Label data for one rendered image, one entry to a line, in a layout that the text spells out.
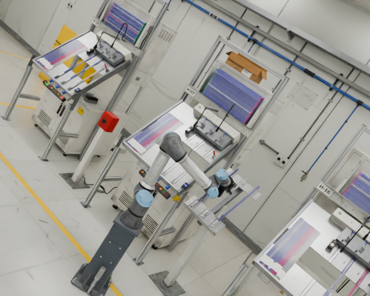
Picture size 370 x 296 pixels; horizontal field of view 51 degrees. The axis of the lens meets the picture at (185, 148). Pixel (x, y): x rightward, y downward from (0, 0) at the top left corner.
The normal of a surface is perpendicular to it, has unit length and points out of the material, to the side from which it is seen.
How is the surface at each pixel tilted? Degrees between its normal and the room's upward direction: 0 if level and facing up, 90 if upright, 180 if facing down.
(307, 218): 44
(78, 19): 90
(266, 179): 90
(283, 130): 90
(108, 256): 90
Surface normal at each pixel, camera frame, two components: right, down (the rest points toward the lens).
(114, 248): -0.11, 0.22
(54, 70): 0.00, -0.59
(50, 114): -0.49, -0.04
